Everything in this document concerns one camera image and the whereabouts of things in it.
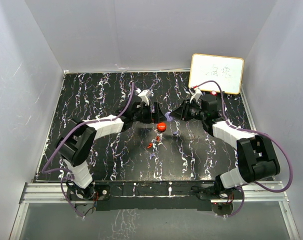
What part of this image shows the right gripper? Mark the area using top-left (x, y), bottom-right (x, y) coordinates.
top-left (170, 98), bottom-right (207, 122)

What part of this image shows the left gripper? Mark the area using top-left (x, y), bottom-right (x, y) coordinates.
top-left (132, 102), bottom-right (167, 125)

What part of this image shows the lilac earbud charging case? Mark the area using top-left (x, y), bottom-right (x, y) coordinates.
top-left (164, 112), bottom-right (173, 122)

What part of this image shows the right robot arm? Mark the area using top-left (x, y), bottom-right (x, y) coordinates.
top-left (169, 94), bottom-right (281, 199)

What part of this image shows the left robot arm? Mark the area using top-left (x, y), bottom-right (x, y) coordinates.
top-left (55, 97), bottom-right (167, 200)

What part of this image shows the orange earbud charging case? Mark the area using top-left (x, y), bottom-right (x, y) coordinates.
top-left (156, 122), bottom-right (167, 133)

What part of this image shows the yellow framed whiteboard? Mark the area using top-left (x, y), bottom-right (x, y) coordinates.
top-left (188, 53), bottom-right (245, 95)

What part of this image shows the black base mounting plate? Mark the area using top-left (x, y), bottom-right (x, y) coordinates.
top-left (64, 181), bottom-right (243, 216)

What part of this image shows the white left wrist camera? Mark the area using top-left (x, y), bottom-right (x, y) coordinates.
top-left (138, 89), bottom-right (152, 106)

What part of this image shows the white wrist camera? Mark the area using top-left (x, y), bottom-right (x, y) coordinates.
top-left (138, 89), bottom-right (152, 106)
top-left (189, 86), bottom-right (203, 103)

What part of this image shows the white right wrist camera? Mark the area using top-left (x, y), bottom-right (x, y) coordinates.
top-left (189, 86), bottom-right (203, 103)

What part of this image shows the aluminium frame rail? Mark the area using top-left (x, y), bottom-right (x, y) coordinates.
top-left (10, 182), bottom-right (300, 240)

